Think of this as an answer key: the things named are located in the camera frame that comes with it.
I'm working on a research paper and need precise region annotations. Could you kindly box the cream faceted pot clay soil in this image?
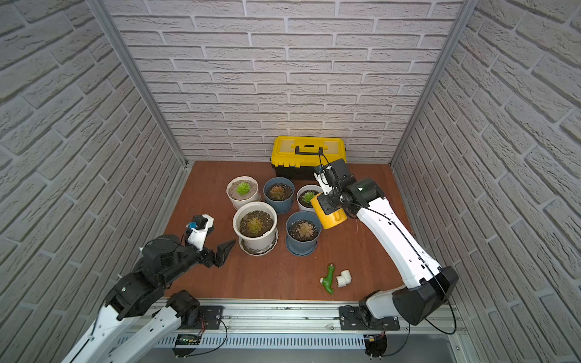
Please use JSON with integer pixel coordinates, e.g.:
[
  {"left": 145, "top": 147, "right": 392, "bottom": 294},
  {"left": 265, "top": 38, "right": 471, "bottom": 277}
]
[{"left": 225, "top": 176, "right": 262, "bottom": 210}]

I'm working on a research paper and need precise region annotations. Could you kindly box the pink-green succulent front blue pot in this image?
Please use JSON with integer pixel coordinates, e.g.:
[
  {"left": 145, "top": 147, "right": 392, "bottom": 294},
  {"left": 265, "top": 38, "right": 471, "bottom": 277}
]
[{"left": 294, "top": 221, "right": 316, "bottom": 241}]

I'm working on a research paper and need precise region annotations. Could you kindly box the reddish succulent back blue pot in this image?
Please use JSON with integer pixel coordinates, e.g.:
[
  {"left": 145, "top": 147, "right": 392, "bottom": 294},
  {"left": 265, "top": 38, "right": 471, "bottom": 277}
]
[{"left": 269, "top": 183, "right": 292, "bottom": 201}]

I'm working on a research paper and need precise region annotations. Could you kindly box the yellow-green succulent large pot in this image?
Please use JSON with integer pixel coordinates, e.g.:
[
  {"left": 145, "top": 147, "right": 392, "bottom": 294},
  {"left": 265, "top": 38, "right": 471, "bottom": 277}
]
[{"left": 245, "top": 217, "right": 263, "bottom": 237}]

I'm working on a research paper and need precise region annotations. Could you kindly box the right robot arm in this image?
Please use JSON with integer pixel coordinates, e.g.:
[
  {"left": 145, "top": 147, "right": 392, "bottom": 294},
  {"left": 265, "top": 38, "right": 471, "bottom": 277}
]
[{"left": 312, "top": 157, "right": 458, "bottom": 327}]

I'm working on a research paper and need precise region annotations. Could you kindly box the white pipe elbow fitting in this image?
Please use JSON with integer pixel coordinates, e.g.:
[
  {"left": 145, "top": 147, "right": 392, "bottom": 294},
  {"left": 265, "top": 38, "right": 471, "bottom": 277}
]
[{"left": 335, "top": 270, "right": 353, "bottom": 288}]

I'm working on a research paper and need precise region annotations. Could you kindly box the green hose nozzle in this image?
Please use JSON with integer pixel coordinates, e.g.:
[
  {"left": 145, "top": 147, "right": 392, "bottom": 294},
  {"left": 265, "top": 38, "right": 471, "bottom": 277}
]
[{"left": 320, "top": 263, "right": 335, "bottom": 295}]

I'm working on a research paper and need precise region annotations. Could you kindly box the bright green succulent cream pot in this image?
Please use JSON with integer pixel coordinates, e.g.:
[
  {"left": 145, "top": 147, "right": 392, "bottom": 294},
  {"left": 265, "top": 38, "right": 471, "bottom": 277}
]
[{"left": 236, "top": 181, "right": 252, "bottom": 196}]

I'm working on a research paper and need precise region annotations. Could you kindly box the white saucer large pot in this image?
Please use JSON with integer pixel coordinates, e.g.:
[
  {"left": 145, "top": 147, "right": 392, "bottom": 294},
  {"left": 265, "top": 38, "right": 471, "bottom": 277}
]
[{"left": 238, "top": 240, "right": 277, "bottom": 257}]

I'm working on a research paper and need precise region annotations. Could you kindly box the left small controller board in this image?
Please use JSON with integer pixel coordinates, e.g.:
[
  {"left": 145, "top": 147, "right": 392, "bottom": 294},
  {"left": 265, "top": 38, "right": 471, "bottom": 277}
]
[{"left": 172, "top": 334, "right": 202, "bottom": 358}]

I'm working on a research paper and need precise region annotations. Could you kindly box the blue saucer front pot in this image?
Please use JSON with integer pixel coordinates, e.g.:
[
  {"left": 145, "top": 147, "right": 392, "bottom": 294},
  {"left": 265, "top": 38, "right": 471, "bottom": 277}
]
[{"left": 286, "top": 243, "right": 317, "bottom": 257}]

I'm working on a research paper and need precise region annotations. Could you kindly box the small white ribbed pot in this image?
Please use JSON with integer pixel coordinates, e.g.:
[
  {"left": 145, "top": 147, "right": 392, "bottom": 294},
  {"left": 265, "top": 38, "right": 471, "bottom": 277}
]
[{"left": 297, "top": 185, "right": 322, "bottom": 212}]

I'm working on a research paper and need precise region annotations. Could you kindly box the large white round pot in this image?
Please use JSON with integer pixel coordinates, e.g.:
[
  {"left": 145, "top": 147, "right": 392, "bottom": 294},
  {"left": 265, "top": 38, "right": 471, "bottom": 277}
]
[{"left": 233, "top": 202, "right": 278, "bottom": 256}]

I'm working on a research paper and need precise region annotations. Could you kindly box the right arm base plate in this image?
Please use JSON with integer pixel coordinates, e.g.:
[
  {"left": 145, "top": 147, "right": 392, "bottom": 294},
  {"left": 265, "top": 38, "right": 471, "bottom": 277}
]
[{"left": 338, "top": 305, "right": 400, "bottom": 332}]

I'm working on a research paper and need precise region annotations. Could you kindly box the green succulent small white pot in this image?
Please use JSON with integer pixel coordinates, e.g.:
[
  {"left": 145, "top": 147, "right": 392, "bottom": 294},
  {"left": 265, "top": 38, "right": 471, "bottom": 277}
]
[{"left": 300, "top": 191, "right": 318, "bottom": 206}]

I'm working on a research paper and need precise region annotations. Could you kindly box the yellow watering can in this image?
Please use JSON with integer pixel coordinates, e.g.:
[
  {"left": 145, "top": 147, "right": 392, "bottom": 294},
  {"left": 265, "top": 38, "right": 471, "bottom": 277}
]
[{"left": 311, "top": 193, "right": 347, "bottom": 230}]

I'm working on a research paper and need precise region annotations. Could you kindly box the blue-grey plant pot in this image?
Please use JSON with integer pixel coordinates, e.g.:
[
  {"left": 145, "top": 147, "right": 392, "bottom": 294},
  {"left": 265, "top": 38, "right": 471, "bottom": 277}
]
[
  {"left": 263, "top": 177, "right": 295, "bottom": 214},
  {"left": 285, "top": 211, "right": 322, "bottom": 257}
]

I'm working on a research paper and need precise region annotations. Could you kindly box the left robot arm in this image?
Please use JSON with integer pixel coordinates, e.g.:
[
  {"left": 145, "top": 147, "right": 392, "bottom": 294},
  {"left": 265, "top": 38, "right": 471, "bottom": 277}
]
[{"left": 64, "top": 235, "right": 235, "bottom": 362}]

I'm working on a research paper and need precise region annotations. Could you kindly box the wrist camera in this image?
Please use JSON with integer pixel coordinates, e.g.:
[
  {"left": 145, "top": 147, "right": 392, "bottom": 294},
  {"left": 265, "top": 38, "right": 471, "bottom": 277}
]
[
  {"left": 186, "top": 214, "right": 214, "bottom": 251},
  {"left": 314, "top": 165, "right": 333, "bottom": 195}
]

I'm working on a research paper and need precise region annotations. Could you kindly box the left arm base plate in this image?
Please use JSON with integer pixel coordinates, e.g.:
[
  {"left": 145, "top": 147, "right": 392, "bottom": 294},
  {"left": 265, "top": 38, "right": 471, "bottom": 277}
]
[{"left": 180, "top": 305, "right": 224, "bottom": 331}]

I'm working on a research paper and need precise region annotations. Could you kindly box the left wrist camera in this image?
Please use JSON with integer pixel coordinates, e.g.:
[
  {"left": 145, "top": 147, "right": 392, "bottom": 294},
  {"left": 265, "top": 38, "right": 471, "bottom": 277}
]
[{"left": 186, "top": 214, "right": 214, "bottom": 251}]

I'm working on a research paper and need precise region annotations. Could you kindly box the yellow black toolbox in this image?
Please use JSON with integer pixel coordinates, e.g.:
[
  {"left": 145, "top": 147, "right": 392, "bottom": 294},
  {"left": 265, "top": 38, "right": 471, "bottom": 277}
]
[{"left": 270, "top": 136, "right": 346, "bottom": 180}]

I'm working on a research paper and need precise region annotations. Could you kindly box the aluminium front rail frame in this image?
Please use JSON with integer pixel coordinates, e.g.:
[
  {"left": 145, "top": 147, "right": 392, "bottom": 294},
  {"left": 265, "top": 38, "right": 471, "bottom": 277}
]
[{"left": 79, "top": 296, "right": 487, "bottom": 363}]

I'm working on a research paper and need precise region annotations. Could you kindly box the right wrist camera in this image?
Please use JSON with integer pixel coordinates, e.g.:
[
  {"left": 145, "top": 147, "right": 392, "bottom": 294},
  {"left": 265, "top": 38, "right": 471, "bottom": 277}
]
[{"left": 314, "top": 165, "right": 333, "bottom": 195}]

